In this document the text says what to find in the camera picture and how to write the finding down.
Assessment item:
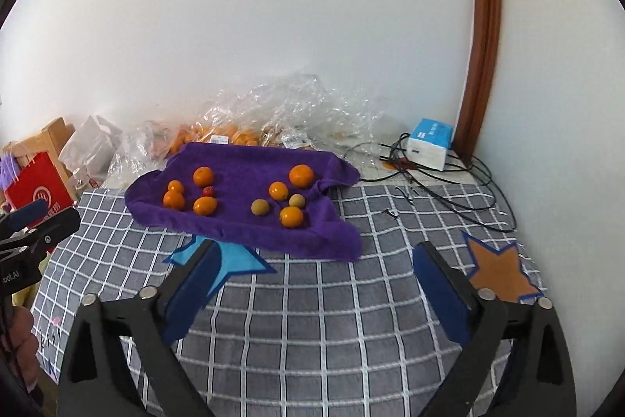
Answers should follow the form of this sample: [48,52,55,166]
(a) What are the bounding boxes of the red paper bag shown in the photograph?
[4,152,74,215]

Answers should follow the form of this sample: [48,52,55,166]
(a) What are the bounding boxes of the white and blue box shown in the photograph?
[406,119,455,171]

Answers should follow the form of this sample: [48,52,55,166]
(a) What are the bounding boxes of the clear plastic bag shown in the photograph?
[107,121,181,188]

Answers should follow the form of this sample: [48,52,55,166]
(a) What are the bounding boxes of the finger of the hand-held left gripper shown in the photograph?
[0,201,48,233]
[22,207,82,252]

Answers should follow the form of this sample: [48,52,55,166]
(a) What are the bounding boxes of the clear bag of oranges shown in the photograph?
[161,124,264,159]

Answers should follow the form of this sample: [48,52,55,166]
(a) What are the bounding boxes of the crumpled clear plastic wrap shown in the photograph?
[200,75,391,154]

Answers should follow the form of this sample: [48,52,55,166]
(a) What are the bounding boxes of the black cables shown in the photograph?
[342,132,518,233]

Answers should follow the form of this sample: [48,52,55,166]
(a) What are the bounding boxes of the purple towel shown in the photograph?
[124,142,363,262]

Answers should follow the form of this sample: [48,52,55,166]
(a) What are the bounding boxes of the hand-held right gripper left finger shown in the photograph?
[56,242,223,417]

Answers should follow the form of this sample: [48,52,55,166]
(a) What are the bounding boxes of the person's left hand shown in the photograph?
[7,306,39,396]

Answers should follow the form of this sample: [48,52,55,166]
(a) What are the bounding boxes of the crumpled clear plastic bags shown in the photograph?
[59,115,123,188]

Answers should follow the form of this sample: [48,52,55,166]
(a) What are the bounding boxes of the brown wooden door frame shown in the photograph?
[452,0,504,159]

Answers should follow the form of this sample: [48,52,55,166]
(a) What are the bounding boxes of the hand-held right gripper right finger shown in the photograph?
[412,241,578,417]

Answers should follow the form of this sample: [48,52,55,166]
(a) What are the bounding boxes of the grey checked star cloth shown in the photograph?
[32,185,552,417]

